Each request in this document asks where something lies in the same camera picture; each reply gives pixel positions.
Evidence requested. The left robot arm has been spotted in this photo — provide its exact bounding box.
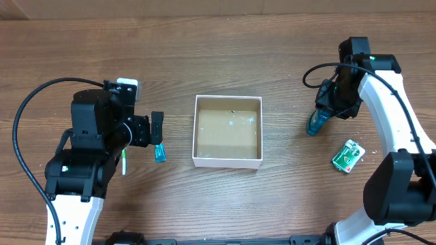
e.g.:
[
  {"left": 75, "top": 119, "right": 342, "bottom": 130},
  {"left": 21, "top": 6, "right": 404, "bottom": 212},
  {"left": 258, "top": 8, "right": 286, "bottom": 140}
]
[{"left": 45, "top": 89, "right": 164, "bottom": 244}]

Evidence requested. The green white toothbrush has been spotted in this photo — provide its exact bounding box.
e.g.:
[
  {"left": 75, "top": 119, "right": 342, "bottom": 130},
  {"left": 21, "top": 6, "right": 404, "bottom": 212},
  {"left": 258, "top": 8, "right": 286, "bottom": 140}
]
[{"left": 121, "top": 149, "right": 127, "bottom": 176}]

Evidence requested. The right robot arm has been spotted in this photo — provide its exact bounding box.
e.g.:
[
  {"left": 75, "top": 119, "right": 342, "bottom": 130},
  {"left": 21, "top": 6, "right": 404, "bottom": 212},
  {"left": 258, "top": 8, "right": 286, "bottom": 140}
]
[{"left": 307, "top": 37, "right": 435, "bottom": 244}]

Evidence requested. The white cardboard box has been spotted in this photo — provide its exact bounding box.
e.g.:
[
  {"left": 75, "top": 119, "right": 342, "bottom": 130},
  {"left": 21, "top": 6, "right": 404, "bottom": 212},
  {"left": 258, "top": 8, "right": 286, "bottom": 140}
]
[{"left": 192, "top": 95, "right": 263, "bottom": 169}]

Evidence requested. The green white packet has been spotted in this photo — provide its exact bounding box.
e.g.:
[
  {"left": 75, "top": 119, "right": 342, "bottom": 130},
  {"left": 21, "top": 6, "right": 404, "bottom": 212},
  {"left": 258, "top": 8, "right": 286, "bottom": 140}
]
[{"left": 332, "top": 140, "right": 366, "bottom": 174}]

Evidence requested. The blue mouthwash bottle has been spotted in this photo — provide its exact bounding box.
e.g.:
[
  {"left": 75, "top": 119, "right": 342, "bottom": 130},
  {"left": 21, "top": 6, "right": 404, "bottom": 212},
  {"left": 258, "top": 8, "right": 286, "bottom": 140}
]
[{"left": 307, "top": 110, "right": 330, "bottom": 136}]

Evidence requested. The small teal tube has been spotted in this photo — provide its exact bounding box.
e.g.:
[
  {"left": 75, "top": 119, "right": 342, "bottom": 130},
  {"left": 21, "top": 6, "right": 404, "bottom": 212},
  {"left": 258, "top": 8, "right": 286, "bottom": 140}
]
[{"left": 155, "top": 143, "right": 167, "bottom": 163}]

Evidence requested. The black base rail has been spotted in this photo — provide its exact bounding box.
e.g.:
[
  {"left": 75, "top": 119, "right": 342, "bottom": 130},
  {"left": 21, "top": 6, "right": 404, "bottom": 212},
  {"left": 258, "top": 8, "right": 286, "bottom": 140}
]
[{"left": 93, "top": 231, "right": 323, "bottom": 245}]

